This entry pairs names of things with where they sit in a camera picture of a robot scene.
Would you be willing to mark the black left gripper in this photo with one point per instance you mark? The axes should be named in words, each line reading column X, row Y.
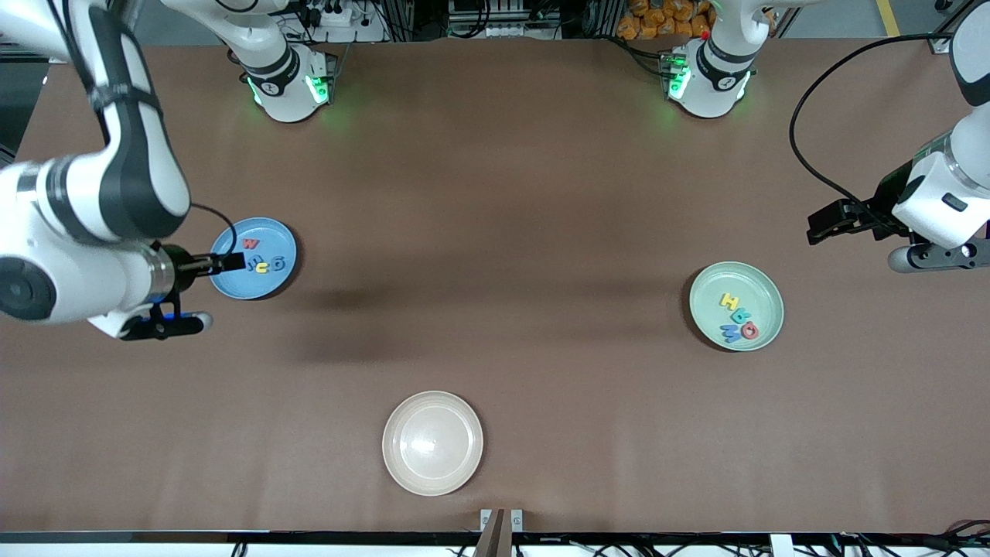
column 889, row 195

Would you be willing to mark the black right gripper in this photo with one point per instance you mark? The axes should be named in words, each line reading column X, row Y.
column 184, row 264

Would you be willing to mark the yellow foam capital H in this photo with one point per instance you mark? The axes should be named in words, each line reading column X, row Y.
column 729, row 300

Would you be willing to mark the teal foam capital R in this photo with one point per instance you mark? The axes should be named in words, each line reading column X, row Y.
column 741, row 316

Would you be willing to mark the pink foam capital Q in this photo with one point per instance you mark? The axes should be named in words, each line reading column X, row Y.
column 744, row 331

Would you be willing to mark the blue foam capital W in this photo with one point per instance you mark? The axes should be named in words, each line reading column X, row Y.
column 731, row 333

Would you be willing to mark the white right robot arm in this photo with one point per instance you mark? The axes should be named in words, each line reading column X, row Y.
column 116, row 155

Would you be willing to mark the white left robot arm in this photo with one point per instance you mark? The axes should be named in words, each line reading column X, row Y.
column 943, row 186

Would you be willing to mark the blue plate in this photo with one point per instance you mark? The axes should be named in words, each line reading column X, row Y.
column 267, row 286

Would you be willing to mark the pale green plate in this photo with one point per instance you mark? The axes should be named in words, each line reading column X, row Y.
column 708, row 294

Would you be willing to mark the white power strip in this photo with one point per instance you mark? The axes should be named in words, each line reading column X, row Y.
column 332, row 14

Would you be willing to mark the orange toy pile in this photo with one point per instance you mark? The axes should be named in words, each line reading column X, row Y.
column 657, row 19

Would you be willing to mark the beige plate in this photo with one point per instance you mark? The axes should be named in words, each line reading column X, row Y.
column 433, row 443

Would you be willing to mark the equipment rack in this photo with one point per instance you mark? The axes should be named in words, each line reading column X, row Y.
column 503, row 19

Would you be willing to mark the aluminium frame profile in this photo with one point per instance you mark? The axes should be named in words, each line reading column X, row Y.
column 940, row 45

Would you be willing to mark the black table edge rail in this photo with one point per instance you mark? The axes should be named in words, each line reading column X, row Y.
column 232, row 537

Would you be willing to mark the metal table edge bracket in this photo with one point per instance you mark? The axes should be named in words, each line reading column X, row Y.
column 495, row 534

